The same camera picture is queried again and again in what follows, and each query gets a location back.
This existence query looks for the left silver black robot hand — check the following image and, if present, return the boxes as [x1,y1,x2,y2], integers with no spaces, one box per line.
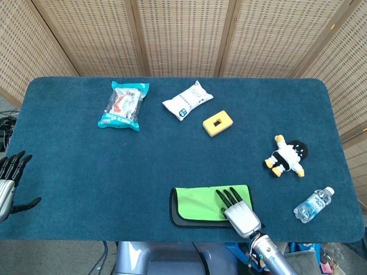
[0,151,42,223]

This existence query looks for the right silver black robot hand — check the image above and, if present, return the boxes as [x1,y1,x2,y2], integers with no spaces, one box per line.
[215,186,262,238]

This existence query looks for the grey green microfibre cloth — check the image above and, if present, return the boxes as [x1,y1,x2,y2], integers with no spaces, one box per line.
[169,184,253,229]

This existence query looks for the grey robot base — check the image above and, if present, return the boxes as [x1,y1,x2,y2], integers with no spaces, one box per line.
[114,241,240,275]

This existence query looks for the clear plastic water bottle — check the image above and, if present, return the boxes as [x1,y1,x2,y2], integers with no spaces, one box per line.
[293,186,335,224]

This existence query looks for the black white yellow plush toy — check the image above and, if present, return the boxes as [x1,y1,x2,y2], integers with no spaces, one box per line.
[263,135,309,178]

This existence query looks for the yellow sponge with square hole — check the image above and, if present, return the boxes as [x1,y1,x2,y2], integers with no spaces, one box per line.
[202,110,234,136]

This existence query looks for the blue carpet table cover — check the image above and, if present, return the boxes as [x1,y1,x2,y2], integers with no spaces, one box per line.
[0,76,365,243]

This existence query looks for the white plastic pouch packet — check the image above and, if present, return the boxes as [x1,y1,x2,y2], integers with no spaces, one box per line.
[162,80,214,121]

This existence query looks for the teal snack bag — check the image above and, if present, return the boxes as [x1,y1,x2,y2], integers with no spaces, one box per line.
[97,81,150,132]

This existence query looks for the woven wooden folding screen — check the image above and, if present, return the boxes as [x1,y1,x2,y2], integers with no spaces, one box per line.
[0,0,367,207]

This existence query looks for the coloured wrist wires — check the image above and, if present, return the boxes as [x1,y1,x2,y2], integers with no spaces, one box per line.
[247,231,262,269]

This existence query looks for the black cable bundle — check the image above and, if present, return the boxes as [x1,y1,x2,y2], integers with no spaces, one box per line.
[0,110,19,152]

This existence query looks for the blue cable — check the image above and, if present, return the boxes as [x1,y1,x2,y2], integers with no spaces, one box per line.
[90,241,109,275]

